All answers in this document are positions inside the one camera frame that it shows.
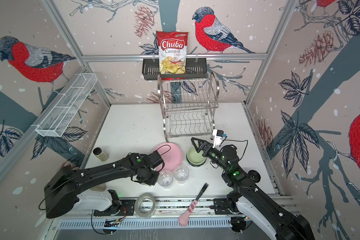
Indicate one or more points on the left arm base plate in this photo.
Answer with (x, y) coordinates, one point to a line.
(124, 208)

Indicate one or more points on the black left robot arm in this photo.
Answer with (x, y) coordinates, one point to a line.
(61, 192)

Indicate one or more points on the black wire wall basket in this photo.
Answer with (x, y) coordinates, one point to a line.
(195, 68)

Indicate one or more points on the red Chuba cassava chips bag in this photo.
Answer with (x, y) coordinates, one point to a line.
(172, 49)

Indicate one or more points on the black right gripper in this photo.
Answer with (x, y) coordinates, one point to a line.
(206, 148)

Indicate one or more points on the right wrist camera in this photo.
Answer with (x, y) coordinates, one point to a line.
(218, 137)

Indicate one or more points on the small glass spice jar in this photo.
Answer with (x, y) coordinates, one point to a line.
(100, 154)

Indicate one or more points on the light green bowl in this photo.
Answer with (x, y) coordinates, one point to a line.
(195, 158)

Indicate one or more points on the clear drinking glass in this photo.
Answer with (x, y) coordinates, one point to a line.
(181, 174)
(166, 179)

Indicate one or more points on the pink cat paw spatula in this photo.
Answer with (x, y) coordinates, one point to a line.
(184, 218)

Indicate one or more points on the steel two-tier dish rack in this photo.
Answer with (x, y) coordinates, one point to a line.
(188, 106)

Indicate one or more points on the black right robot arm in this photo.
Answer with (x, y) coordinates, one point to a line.
(247, 198)

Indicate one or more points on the clear tape roll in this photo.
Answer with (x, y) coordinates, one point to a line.
(145, 206)

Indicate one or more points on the white mesh wall shelf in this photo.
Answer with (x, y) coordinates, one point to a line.
(59, 118)

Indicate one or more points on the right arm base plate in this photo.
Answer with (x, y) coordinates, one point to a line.
(225, 206)

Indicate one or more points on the pink plate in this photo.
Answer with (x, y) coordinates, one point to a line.
(172, 156)

